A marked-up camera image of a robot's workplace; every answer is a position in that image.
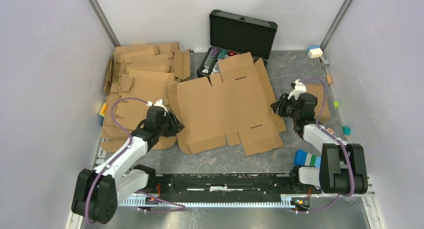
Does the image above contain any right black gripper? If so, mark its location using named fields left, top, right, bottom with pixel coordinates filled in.
left=269, top=93, right=300, bottom=120

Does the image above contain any cardboard box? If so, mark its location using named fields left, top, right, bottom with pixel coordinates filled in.
left=305, top=84, right=331, bottom=123
left=167, top=53, right=287, bottom=156

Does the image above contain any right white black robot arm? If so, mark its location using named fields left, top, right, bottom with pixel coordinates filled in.
left=270, top=92, right=369, bottom=196

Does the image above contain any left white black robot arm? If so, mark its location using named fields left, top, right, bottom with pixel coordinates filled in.
left=71, top=99, right=184, bottom=224

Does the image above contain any folded closed cardboard box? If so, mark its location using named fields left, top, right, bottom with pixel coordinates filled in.
left=305, top=84, right=331, bottom=123

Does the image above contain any wooden letter block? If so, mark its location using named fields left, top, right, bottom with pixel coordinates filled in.
left=326, top=128, right=334, bottom=135

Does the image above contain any blue green block stack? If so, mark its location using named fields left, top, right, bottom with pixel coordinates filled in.
left=293, top=149, right=321, bottom=168

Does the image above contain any green small cube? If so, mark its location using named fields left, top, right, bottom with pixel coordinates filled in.
left=333, top=101, right=340, bottom=109

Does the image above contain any small wooden cube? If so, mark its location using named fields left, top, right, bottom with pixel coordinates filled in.
left=326, top=74, right=334, bottom=85

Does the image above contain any grey small block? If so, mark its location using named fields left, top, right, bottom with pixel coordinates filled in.
left=320, top=58, right=331, bottom=68

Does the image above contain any stack of flat cardboard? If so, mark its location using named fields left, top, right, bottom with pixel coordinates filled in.
left=100, top=41, right=191, bottom=153

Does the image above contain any blue white toy block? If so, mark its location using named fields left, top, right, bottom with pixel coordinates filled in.
left=306, top=45, right=323, bottom=59

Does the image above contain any teal small cube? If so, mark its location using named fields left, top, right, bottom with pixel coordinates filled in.
left=342, top=125, right=351, bottom=136

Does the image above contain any orange yellow block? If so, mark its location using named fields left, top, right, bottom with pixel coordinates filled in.
left=98, top=102, right=108, bottom=127

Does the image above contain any black poker chip case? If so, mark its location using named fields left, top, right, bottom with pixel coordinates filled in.
left=196, top=9, right=278, bottom=78

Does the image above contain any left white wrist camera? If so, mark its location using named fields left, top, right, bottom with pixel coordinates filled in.
left=146, top=99, right=168, bottom=112

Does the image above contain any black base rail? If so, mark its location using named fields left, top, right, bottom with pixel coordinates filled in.
left=142, top=173, right=322, bottom=203

